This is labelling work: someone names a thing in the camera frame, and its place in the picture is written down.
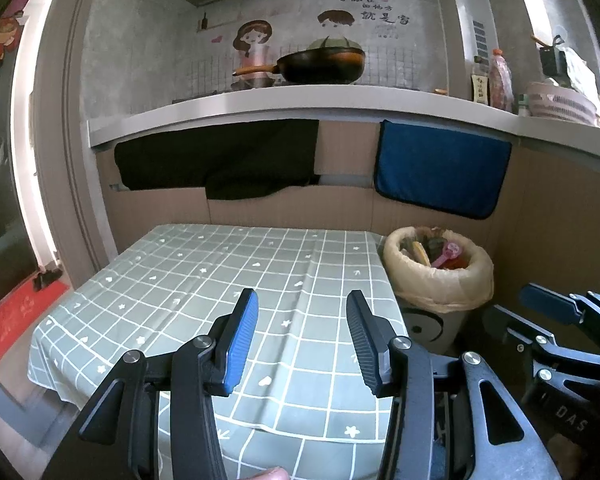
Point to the white kitchen counter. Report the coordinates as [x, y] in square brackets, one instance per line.
[280, 105]

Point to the black knife block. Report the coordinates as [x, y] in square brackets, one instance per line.
[550, 60]

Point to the cartoon girl wall sticker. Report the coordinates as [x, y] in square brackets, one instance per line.
[252, 42]

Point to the cream plastic lid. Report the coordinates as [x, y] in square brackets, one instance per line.
[420, 252]

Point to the blue hanging cloth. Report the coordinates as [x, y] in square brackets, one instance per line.
[440, 175]

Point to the white plastic bag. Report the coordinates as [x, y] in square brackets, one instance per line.
[580, 75]

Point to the black shoes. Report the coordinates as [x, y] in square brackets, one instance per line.
[45, 279]

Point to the black lettering wall sticker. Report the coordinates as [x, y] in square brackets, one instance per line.
[375, 7]

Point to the red door mat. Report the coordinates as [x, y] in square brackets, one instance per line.
[15, 315]

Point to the pink plastic basket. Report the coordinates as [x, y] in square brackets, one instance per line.
[562, 102]

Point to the black hanging cloth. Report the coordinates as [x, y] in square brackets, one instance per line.
[230, 160]

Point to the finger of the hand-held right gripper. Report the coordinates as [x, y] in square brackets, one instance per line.
[547, 305]
[515, 330]

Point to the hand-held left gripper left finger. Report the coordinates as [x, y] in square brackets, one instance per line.
[241, 340]

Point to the brown sauce bottle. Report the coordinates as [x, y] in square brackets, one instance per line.
[478, 85]

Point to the person's left hand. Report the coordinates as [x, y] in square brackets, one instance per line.
[272, 474]

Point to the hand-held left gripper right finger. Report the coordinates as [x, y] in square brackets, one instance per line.
[367, 350]

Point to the pink bottle orange cap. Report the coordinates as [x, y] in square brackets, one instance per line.
[501, 80]

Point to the green checked tablecloth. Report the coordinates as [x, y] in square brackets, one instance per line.
[230, 280]

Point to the grey trash bin beige liner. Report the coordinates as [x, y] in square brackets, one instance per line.
[437, 290]

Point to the cartoon boy wall sticker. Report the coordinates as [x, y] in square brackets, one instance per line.
[335, 22]

